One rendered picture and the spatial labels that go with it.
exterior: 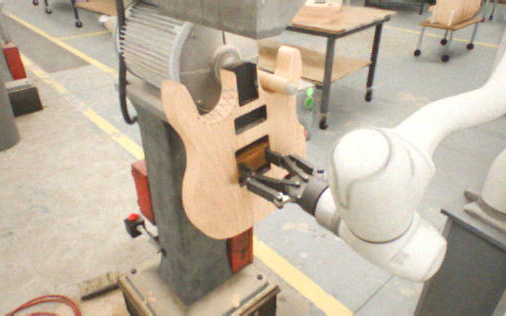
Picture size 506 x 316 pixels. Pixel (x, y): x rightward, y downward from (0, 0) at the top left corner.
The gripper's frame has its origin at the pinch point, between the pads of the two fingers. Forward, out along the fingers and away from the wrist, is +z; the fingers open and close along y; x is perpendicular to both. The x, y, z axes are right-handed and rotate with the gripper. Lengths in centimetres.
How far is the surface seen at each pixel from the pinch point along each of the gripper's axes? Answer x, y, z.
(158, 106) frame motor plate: 3.9, -3.4, 35.6
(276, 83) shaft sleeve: 16.1, 7.5, -0.2
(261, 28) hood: 31.6, -4.3, -9.7
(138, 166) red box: -29, -4, 63
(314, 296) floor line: -113, 46, 19
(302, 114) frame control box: -8.6, 35.7, 17.8
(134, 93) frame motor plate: 4.1, -3.7, 49.1
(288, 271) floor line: -113, 48, 39
